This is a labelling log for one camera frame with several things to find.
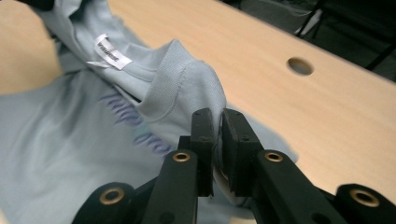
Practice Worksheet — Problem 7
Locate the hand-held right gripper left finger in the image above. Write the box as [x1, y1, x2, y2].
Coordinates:
[141, 107, 216, 224]

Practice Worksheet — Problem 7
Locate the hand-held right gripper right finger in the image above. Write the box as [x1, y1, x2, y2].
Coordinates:
[219, 107, 347, 224]

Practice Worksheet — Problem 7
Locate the light blue printed t-shirt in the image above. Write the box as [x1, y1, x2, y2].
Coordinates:
[0, 0, 300, 224]

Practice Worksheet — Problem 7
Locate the black folding chair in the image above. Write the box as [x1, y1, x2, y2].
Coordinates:
[295, 0, 396, 73]

